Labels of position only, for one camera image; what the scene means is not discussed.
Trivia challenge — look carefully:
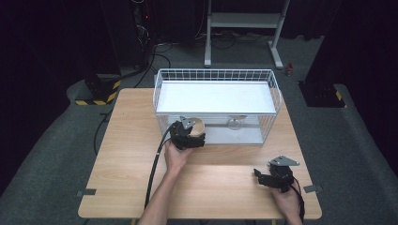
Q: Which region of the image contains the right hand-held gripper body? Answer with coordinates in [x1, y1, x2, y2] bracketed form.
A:
[268, 155, 300, 193]

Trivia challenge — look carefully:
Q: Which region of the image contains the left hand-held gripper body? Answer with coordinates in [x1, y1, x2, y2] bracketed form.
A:
[169, 115, 196, 150]

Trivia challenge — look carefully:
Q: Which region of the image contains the cream ceramic mug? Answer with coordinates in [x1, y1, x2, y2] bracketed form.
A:
[187, 116, 207, 138]

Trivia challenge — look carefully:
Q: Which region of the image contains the glass jar with white lid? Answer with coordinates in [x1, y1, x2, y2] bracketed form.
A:
[226, 114, 249, 131]

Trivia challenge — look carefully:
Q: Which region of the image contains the white wire two-tier rack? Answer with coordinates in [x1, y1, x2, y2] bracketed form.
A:
[152, 68, 283, 146]

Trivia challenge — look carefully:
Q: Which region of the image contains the person's left hand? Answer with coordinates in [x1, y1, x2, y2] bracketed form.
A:
[163, 140, 195, 173]

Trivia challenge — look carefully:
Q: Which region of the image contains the person's right hand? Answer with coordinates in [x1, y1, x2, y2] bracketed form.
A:
[270, 185, 303, 219]

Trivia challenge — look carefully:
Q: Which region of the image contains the grey tape piece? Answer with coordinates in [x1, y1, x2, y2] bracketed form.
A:
[303, 184, 324, 194]
[76, 188, 98, 198]

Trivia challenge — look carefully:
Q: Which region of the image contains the black yellow striped base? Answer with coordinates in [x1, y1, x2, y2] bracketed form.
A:
[74, 74, 122, 106]
[298, 81, 347, 109]

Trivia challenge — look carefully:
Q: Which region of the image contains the dark equipment tower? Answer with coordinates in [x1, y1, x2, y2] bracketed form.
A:
[130, 0, 158, 70]

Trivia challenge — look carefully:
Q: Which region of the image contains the white metal stand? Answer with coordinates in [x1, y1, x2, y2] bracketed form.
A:
[204, 0, 291, 70]

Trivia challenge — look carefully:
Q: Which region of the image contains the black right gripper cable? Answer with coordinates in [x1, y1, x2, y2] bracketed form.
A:
[291, 176, 306, 223]

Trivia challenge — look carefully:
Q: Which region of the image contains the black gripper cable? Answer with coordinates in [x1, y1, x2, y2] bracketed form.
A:
[291, 176, 306, 223]
[144, 124, 175, 210]

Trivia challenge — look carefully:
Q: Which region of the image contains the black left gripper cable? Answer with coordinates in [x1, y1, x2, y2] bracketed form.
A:
[144, 124, 175, 210]

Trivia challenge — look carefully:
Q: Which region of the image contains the thin black floor cable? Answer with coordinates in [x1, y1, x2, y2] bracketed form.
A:
[93, 110, 115, 156]

